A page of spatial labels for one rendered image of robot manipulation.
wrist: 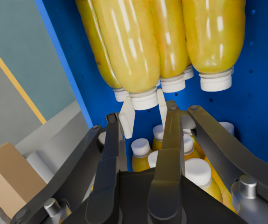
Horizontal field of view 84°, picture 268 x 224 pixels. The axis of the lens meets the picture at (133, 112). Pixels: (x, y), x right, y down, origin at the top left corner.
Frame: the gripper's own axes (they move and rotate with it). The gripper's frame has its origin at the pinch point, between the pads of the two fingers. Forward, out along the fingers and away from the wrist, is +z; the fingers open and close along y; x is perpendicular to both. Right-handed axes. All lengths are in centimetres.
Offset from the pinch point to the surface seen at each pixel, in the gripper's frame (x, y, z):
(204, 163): -10.7, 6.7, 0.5
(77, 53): 9.0, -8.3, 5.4
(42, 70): 12, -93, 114
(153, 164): -11.0, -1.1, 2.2
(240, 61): 0.9, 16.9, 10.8
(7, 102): -7, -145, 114
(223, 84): 0.3, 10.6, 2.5
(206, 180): -11.6, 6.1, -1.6
